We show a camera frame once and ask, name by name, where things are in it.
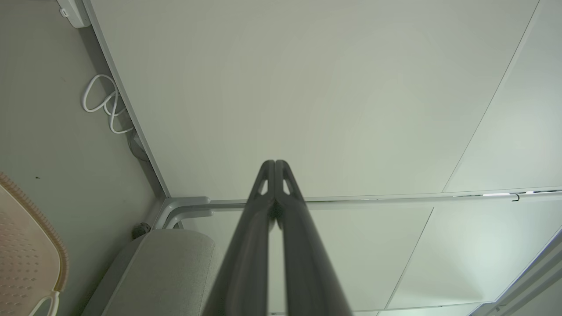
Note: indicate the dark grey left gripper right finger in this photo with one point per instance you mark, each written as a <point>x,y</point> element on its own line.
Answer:
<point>307,272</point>

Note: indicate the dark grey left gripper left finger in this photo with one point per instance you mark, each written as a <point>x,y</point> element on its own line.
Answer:
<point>246,263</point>

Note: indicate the grey fabric sofa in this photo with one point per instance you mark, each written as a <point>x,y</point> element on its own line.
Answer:
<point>167,272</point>

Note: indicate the narrow white partition panel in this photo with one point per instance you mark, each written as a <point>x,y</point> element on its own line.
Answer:
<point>373,254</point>

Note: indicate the black caster wheel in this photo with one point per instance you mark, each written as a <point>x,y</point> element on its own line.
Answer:
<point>141,230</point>

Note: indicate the wide white partition panel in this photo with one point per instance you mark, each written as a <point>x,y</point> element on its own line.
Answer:
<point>285,87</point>

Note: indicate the small black hook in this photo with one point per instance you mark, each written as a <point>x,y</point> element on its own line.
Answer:
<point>516,198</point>

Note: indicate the beige perforated laundry basket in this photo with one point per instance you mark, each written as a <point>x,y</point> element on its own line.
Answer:
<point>22,254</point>

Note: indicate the white power adapter box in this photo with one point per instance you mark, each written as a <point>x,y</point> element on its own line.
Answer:
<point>74,11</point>

